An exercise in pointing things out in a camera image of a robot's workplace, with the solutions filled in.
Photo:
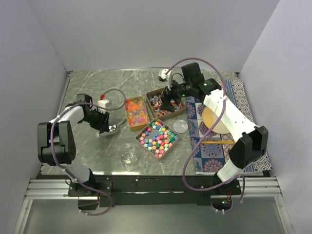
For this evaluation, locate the silver metal scoop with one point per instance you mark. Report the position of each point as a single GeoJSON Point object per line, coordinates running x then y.
{"type": "Point", "coordinates": [113, 129]}

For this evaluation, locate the patterned blue cloth mat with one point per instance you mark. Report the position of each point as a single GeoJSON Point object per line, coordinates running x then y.
{"type": "Point", "coordinates": [210, 158]}

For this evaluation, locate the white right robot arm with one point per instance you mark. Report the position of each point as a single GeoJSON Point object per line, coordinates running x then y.
{"type": "Point", "coordinates": [250, 140]}

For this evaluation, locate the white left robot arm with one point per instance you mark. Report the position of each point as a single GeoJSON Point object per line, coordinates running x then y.
{"type": "Point", "coordinates": [56, 145]}

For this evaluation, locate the clear glass jar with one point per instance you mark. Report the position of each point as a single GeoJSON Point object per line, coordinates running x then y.
{"type": "Point", "coordinates": [128, 157]}

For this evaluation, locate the pink tin of star candies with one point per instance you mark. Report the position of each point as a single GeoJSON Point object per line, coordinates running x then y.
{"type": "Point", "coordinates": [157, 138]}

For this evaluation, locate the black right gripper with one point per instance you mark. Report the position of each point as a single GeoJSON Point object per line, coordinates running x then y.
{"type": "Point", "coordinates": [165, 99]}

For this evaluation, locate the cream and orange plate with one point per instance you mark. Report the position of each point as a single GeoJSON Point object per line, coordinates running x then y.
{"type": "Point", "coordinates": [209, 118]}

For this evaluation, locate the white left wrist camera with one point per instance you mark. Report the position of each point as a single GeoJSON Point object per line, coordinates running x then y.
{"type": "Point", "coordinates": [104, 103]}

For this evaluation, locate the gold tin of gummy candies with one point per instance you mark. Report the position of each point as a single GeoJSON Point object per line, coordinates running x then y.
{"type": "Point", "coordinates": [136, 112]}

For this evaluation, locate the aluminium frame rail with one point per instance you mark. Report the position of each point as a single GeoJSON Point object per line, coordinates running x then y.
{"type": "Point", "coordinates": [55, 189]}

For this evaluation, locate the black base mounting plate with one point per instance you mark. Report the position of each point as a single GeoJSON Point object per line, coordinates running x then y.
{"type": "Point", "coordinates": [150, 190]}

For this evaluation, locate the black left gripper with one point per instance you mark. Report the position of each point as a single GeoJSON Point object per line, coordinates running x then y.
{"type": "Point", "coordinates": [103, 123]}

